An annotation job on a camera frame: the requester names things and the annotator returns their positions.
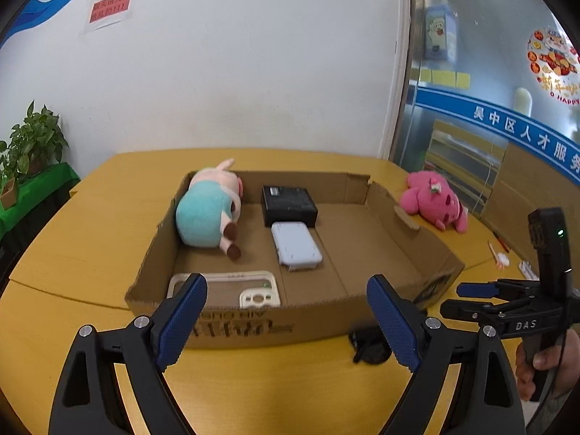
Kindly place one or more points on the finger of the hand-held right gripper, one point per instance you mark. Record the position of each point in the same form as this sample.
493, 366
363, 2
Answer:
475, 289
462, 310

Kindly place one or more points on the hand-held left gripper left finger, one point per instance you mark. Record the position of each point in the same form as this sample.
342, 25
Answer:
181, 321

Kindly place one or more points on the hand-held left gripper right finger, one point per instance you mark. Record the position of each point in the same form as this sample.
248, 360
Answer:
394, 321

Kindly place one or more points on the cardboard box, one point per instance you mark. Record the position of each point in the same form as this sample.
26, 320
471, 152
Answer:
353, 244

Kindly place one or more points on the pig plush toy teal dress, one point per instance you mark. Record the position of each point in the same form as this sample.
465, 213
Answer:
199, 217

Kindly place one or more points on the person's right hand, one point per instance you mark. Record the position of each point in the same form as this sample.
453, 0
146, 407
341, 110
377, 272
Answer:
525, 367

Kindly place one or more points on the small black object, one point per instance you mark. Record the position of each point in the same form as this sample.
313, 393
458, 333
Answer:
371, 349

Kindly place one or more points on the small white object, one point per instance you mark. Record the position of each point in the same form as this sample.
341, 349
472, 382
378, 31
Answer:
500, 260

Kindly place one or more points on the red pen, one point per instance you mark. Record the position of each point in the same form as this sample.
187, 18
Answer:
500, 241

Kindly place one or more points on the cream phone case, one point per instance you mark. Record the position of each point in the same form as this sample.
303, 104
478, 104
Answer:
275, 292

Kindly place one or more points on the pink plush toy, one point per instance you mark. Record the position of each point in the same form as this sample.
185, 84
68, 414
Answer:
426, 199

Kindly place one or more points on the pale blue plastic case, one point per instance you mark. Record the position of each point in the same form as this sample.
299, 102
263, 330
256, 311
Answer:
297, 244

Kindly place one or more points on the wooden desk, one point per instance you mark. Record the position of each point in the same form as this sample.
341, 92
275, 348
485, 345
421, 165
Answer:
90, 235

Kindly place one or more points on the yellow shelf behind glass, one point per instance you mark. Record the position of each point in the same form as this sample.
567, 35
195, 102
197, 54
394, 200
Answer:
462, 154

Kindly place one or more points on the white rounded object behind glass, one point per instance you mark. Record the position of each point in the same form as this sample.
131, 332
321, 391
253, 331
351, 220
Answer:
522, 99

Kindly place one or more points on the black rectangular box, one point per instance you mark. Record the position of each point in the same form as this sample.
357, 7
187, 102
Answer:
287, 201

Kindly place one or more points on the blue banner on glass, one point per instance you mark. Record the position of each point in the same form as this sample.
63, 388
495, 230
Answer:
453, 104

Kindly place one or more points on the round festive window sticker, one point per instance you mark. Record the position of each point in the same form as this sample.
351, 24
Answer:
555, 63

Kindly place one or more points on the green cloth side table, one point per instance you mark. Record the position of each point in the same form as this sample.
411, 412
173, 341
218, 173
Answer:
45, 185

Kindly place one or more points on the row of yellow sticky notes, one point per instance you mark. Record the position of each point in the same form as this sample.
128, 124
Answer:
444, 78

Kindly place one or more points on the small potted plant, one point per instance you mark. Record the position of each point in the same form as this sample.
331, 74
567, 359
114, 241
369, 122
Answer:
8, 181

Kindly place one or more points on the potted green plant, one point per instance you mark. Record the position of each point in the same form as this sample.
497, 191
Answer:
38, 131

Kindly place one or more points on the cartoon poster on glass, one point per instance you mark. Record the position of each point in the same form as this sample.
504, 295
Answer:
439, 27

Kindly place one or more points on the red wall sign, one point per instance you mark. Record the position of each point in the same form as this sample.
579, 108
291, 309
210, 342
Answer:
110, 8

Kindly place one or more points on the blue wave wall decal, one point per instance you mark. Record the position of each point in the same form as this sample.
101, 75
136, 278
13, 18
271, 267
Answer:
45, 7

